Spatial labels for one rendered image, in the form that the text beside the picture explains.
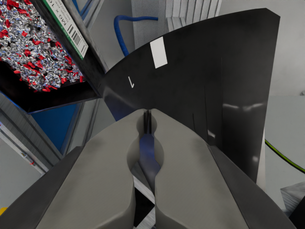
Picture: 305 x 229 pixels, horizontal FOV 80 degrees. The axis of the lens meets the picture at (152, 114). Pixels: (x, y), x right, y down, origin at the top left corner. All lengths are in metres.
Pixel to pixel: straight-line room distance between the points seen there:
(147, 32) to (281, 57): 0.95
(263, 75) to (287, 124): 1.42
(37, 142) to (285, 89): 1.74
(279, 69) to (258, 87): 1.49
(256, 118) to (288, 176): 1.18
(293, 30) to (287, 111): 0.57
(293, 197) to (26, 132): 0.66
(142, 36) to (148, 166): 0.98
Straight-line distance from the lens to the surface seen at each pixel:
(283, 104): 1.75
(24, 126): 0.60
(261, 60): 0.19
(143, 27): 1.16
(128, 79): 0.24
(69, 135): 0.84
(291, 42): 1.56
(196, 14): 1.14
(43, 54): 0.35
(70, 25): 0.34
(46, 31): 0.34
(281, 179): 1.32
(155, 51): 0.23
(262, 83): 0.19
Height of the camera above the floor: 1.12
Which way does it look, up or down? 41 degrees down
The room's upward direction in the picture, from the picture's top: 179 degrees clockwise
